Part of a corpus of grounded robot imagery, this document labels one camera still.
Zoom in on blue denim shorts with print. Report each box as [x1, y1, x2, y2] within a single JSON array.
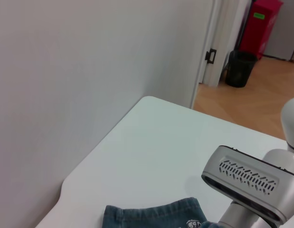
[[101, 196, 220, 228]]

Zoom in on red cabinet with green label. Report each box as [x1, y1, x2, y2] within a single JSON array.
[[239, 0, 284, 60]]

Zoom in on white door frame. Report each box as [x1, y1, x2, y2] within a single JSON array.
[[198, 0, 255, 88]]

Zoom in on grey vented wrist camera box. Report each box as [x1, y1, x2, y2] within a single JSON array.
[[200, 144, 294, 223]]

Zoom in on grey metal cabinet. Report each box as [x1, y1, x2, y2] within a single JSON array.
[[261, 0, 294, 63]]

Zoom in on black mesh waste bin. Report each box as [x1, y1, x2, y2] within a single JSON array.
[[224, 49, 258, 88]]

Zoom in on black door hinge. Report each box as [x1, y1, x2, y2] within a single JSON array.
[[205, 48, 217, 65]]

